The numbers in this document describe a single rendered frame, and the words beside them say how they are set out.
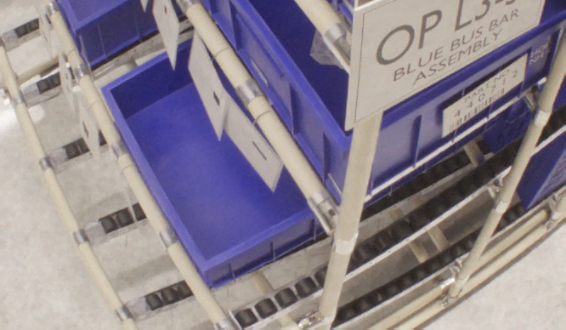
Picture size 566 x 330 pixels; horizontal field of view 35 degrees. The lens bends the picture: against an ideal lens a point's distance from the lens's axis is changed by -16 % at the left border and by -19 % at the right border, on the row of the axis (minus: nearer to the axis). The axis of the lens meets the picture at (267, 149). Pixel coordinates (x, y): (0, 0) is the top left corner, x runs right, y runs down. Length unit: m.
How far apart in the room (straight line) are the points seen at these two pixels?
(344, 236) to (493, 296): 1.22
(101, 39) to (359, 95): 0.91
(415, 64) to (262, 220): 0.76
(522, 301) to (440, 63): 1.55
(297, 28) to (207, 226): 0.40
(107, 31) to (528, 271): 1.31
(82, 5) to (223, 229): 0.56
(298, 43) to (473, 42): 0.48
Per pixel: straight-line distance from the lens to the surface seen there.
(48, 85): 2.22
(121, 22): 1.83
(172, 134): 1.79
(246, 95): 1.45
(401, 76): 1.00
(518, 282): 2.54
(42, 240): 2.55
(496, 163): 1.79
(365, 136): 1.09
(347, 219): 1.29
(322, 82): 1.44
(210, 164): 1.76
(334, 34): 1.04
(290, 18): 1.49
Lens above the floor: 2.31
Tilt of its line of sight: 63 degrees down
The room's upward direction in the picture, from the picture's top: 1 degrees clockwise
